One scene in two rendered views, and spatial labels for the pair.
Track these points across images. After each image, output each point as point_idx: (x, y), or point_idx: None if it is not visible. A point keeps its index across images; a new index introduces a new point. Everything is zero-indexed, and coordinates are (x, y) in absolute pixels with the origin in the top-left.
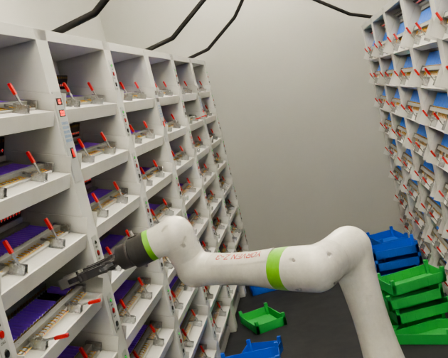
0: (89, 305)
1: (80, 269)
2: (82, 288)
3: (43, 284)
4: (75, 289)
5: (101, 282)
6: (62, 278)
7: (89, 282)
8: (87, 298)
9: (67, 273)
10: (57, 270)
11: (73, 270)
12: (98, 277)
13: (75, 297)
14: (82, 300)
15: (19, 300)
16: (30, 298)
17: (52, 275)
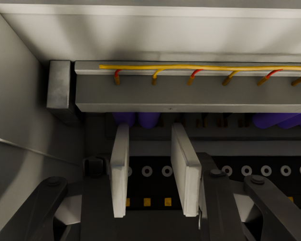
0: (268, 18)
1: (123, 215)
2: (71, 88)
3: (130, 136)
4: (144, 109)
5: None
6: (129, 160)
7: (28, 110)
8: (146, 40)
9: (60, 159)
10: (68, 168)
11: (49, 173)
12: None
13: (200, 80)
14: (179, 52)
15: (283, 138)
16: (241, 126)
17: (76, 150)
